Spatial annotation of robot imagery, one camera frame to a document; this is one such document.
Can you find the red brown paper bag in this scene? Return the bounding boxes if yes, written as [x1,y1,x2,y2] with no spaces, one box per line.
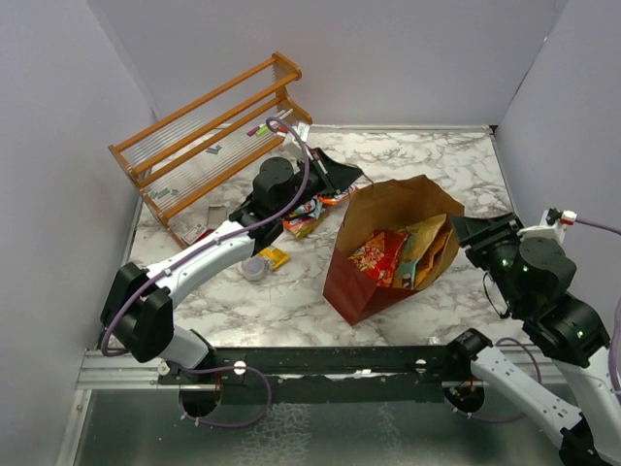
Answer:
[323,175,465,325]

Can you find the small grey open box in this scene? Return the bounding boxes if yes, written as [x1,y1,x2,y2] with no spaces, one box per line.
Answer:
[207,205,228,230]

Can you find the yellow snack bar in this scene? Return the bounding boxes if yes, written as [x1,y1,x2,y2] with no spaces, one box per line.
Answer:
[259,248,290,271]

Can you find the black mounting rail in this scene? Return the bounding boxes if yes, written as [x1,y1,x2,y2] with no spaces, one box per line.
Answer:
[158,329,492,405]

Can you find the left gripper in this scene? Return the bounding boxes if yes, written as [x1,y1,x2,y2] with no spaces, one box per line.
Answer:
[278,148,363,220]

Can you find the red rice cracker bag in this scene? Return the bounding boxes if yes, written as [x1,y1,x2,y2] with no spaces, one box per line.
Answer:
[348,230,409,287]

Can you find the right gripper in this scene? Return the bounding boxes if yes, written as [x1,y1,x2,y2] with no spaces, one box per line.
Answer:
[450,209,527,311]

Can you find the small red white box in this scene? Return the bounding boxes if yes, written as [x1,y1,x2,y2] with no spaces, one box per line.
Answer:
[181,223,207,246]

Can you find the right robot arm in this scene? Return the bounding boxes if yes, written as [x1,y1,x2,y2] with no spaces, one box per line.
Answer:
[445,209,620,465]

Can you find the orange fruit candy bag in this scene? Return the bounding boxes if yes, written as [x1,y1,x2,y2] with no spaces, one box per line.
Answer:
[282,212,328,241]

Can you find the orange wooden rack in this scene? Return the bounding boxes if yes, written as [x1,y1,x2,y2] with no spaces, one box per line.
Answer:
[109,52,312,248]

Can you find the teal Fox's candy bag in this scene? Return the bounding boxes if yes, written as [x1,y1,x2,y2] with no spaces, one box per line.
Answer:
[286,197,323,220]

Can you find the small clear plastic cup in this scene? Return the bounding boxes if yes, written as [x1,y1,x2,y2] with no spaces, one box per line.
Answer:
[240,256,267,282]

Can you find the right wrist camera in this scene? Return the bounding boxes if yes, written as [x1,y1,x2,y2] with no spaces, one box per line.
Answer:
[518,208,577,245]

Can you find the beige snack packet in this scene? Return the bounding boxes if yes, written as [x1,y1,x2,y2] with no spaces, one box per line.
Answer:
[391,214,449,291]

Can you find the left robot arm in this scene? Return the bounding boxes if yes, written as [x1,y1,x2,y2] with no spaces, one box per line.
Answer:
[101,149,363,383]

